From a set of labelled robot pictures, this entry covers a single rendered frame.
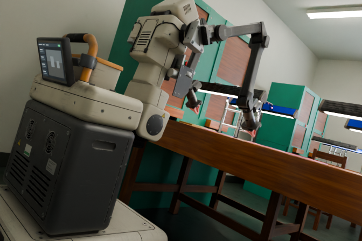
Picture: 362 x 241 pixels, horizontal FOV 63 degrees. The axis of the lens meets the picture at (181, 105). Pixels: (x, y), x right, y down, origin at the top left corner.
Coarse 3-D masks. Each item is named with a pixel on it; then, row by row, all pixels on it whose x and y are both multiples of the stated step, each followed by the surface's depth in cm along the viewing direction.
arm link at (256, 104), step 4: (248, 100) 161; (256, 100) 170; (248, 104) 161; (252, 104) 163; (256, 104) 169; (260, 104) 171; (240, 108) 167; (244, 108) 165; (248, 108) 164; (252, 108) 163; (256, 108) 168
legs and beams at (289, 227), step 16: (144, 144) 213; (192, 160) 254; (128, 176) 210; (224, 176) 294; (128, 192) 210; (176, 192) 251; (208, 192) 281; (272, 192) 197; (176, 208) 250; (208, 208) 228; (240, 208) 272; (272, 208) 195; (304, 208) 235; (224, 224) 216; (240, 224) 208; (272, 224) 193; (288, 224) 222; (256, 240) 198; (272, 240) 192; (304, 240) 231; (320, 240) 225
